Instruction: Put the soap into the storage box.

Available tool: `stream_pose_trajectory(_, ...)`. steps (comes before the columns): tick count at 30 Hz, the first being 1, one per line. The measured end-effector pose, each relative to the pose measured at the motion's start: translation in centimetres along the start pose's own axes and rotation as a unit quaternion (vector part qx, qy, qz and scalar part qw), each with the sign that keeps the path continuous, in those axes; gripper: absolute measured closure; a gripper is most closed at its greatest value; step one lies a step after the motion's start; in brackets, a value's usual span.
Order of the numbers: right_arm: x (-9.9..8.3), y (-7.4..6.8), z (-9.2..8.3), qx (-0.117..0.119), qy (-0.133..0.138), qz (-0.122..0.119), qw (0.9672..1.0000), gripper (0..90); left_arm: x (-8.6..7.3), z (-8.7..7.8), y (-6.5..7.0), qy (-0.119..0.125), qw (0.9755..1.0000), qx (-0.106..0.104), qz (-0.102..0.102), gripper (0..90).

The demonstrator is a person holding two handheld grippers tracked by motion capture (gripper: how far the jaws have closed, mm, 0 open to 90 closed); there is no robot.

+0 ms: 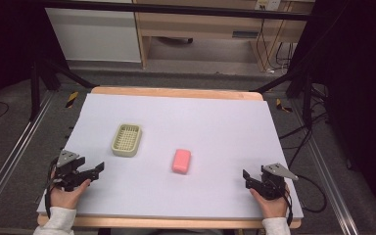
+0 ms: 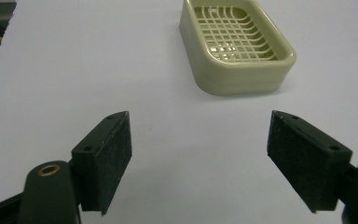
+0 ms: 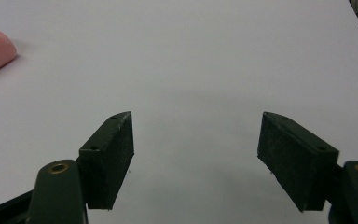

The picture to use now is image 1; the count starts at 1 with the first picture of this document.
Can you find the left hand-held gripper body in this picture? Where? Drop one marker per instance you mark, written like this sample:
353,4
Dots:
66,171

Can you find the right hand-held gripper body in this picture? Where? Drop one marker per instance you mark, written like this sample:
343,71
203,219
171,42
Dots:
273,186

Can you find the person's right hand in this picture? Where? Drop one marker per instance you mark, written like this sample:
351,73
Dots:
274,208

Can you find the person's left hand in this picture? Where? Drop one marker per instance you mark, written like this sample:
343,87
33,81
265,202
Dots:
66,198

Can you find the beige slotted soap dish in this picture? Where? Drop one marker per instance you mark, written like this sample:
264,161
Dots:
126,139

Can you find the white foam board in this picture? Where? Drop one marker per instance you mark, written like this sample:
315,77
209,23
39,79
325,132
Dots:
209,130

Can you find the yellow black striped marker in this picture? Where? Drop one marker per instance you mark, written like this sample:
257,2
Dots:
282,106
72,99

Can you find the pink soap bar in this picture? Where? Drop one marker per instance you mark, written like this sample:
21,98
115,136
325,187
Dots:
181,161

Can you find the black metal stand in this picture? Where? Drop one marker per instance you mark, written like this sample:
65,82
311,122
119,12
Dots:
306,94
35,88

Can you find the wooden table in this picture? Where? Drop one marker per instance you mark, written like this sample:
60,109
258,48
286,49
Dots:
176,92

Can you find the white cabinet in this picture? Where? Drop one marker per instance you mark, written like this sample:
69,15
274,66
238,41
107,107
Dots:
94,36

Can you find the light wooden desk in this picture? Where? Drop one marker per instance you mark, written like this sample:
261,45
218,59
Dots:
202,24

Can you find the silver floor rail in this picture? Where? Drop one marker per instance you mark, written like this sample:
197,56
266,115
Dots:
16,150
328,182

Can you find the white wall socket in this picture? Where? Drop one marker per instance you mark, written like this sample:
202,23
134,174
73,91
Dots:
267,4

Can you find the black horizontal frame bar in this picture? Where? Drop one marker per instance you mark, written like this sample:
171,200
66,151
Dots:
176,9

